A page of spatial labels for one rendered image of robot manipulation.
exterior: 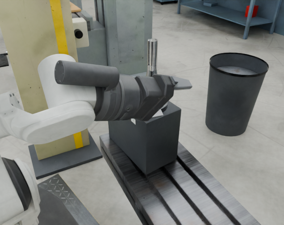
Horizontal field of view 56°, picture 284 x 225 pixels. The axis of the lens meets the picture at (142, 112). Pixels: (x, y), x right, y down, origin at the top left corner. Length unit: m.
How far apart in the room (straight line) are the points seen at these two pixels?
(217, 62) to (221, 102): 0.41
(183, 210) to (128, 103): 0.36
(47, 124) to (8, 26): 1.43
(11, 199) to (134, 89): 0.38
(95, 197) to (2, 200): 1.33
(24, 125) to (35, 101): 1.59
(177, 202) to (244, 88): 1.63
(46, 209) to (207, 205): 0.71
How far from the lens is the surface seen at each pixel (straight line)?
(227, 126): 2.47
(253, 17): 5.75
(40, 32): 1.83
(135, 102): 0.48
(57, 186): 1.53
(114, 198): 1.94
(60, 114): 0.40
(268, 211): 2.04
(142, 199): 0.74
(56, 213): 1.21
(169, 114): 0.71
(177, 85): 0.54
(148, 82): 0.51
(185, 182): 0.79
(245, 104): 2.36
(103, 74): 0.42
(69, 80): 0.40
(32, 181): 0.71
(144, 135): 0.71
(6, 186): 0.68
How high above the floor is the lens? 1.51
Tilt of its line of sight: 33 degrees down
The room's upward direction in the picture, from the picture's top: straight up
